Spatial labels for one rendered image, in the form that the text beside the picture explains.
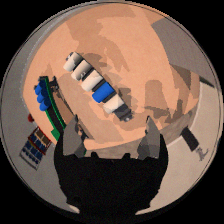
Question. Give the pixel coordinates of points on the white plastic bar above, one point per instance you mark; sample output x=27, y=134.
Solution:
x=113, y=104
x=81, y=70
x=92, y=80
x=72, y=61

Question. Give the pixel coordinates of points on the blue plastic bar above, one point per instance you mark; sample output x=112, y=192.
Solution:
x=102, y=92
x=40, y=86
x=42, y=95
x=45, y=104

